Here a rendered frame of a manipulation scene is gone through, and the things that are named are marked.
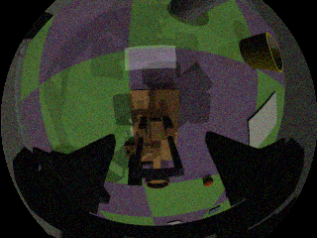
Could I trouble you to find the yellow cylindrical cup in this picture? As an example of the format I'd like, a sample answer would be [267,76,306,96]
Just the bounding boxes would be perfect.
[239,32,282,72]

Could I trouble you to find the brown ball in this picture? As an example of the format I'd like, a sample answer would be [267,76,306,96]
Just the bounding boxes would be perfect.
[203,178,214,186]

